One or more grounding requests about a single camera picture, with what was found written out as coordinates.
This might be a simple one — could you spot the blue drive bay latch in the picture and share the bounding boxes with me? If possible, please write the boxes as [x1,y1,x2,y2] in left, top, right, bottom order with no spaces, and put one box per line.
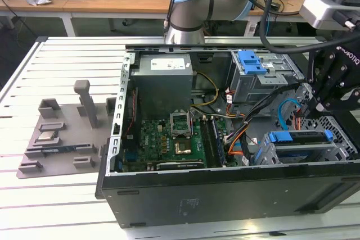
[237,51,267,74]

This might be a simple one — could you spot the black RAM slot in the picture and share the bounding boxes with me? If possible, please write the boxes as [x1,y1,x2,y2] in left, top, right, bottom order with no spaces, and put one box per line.
[200,117,217,168]

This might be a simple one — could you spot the wooden desk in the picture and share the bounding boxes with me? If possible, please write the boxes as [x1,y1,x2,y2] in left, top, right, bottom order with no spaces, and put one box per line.
[0,0,310,38]

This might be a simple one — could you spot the orange wire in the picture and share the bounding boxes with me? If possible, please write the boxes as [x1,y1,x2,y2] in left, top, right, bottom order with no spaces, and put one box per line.
[228,135,245,156]

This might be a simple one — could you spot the grey power supply box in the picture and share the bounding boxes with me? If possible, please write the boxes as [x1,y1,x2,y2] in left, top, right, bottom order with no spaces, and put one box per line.
[129,53,195,111]

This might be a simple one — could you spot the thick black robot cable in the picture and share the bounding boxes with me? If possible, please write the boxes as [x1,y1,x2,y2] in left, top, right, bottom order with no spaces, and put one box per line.
[258,0,338,54]

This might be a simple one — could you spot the blue wire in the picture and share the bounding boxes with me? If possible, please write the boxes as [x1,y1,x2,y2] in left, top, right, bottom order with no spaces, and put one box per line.
[277,98,300,133]

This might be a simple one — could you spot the yellow wire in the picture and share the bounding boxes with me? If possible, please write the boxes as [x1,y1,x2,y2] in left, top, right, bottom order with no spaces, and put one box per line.
[190,71,219,108]

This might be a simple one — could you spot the silver CPU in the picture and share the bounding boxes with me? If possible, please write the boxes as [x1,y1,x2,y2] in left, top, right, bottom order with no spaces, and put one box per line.
[38,131,59,142]

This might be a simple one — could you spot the red wire with white label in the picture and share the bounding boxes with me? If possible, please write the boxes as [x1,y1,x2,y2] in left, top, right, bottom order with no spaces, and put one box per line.
[224,89,247,119]

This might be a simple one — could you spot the metal socket cover frame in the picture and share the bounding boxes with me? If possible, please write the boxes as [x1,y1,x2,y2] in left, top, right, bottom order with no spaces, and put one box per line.
[170,111,191,137]

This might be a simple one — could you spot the grey parts rack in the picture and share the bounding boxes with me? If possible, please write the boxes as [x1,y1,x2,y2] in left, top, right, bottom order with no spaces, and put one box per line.
[17,79,118,179]

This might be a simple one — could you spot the black case fan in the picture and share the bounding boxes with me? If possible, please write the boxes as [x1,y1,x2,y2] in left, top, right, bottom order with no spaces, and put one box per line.
[123,87,141,142]

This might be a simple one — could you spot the red black twisted wire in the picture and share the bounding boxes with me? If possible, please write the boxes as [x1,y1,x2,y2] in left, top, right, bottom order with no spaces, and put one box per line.
[125,88,139,135]

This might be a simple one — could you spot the hard disk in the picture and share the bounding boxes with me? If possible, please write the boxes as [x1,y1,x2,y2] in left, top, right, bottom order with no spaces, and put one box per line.
[268,129,334,147]

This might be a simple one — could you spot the black wire bundle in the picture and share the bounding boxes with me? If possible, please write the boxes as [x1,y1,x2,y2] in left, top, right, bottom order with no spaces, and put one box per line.
[224,82,300,144]

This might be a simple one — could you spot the RAM stick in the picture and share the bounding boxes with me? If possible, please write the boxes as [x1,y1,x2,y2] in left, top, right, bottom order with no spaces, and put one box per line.
[211,117,226,167]
[41,145,77,154]

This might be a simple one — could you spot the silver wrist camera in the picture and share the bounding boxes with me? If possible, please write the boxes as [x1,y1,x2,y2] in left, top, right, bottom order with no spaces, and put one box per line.
[299,0,360,30]

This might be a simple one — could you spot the grey drive cage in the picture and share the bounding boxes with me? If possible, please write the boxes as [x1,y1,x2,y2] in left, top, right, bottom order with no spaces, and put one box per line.
[229,50,306,105]

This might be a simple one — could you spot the thin black arm cables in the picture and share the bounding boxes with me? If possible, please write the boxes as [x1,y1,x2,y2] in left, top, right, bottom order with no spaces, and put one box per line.
[163,0,186,31]

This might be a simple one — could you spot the black graphics card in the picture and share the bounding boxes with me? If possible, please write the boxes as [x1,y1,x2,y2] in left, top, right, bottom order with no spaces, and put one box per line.
[156,160,208,171]

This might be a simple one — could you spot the black open PC case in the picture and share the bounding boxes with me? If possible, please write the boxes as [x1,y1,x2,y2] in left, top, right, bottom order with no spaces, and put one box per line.
[94,43,360,229]

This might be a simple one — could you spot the green motherboard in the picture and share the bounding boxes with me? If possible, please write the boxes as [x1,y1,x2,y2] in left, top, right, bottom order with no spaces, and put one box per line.
[139,112,226,169]

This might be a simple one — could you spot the grey disk bay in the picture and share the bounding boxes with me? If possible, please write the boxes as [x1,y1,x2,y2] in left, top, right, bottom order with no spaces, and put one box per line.
[253,129,357,166]

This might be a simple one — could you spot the CPU socket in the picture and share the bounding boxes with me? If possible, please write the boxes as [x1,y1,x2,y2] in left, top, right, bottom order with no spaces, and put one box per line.
[173,138,194,156]

